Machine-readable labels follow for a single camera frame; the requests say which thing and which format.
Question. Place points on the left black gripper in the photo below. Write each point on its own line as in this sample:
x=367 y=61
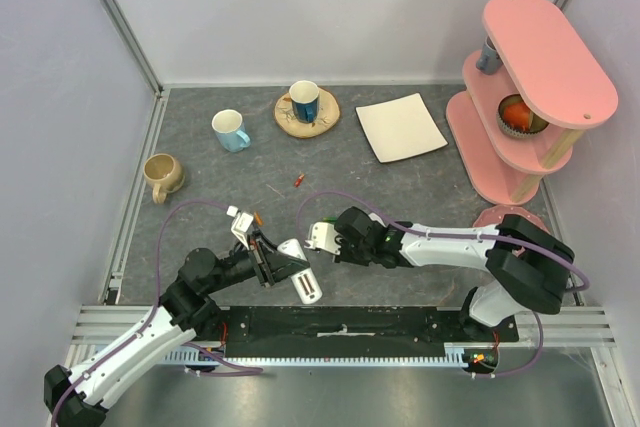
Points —
x=263 y=265

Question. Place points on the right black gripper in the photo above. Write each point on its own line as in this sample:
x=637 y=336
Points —
x=347 y=229

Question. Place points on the white remote control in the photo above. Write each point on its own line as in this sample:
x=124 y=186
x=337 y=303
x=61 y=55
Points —
x=307 y=287

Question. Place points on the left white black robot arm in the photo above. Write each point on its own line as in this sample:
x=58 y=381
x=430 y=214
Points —
x=82 y=395

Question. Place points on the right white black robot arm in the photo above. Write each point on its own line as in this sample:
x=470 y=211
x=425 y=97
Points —
x=527 y=264

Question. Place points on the red battery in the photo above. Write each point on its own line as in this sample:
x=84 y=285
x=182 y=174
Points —
x=299 y=180

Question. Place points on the cream square plate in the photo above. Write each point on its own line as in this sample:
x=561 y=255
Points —
x=400 y=129

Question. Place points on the pink dotted plate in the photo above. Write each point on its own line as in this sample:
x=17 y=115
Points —
x=495 y=215

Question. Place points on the beige ceramic mug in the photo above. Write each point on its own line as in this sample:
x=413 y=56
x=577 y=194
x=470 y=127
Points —
x=164 y=174

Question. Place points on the light blue mug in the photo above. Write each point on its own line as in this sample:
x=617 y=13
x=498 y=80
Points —
x=228 y=126

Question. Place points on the dark blue mug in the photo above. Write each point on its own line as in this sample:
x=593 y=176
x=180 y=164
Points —
x=304 y=97

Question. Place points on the bowl with fruit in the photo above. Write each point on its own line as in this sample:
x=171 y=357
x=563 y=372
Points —
x=517 y=120

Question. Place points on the grey cup on shelf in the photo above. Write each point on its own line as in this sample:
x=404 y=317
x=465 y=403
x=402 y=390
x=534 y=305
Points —
x=489 y=60

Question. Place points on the pink three-tier shelf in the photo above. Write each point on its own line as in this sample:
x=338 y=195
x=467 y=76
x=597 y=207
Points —
x=547 y=63

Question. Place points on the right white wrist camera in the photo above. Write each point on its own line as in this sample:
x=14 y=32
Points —
x=322 y=236

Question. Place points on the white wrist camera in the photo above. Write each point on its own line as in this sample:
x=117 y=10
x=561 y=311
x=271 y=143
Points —
x=322 y=236
x=241 y=224

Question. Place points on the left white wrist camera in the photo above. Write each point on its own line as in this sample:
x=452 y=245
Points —
x=241 y=224

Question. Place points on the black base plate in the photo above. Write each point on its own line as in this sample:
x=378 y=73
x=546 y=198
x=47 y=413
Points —
x=272 y=332

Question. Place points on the white slotted cable duct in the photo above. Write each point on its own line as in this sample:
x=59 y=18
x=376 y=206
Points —
x=350 y=361

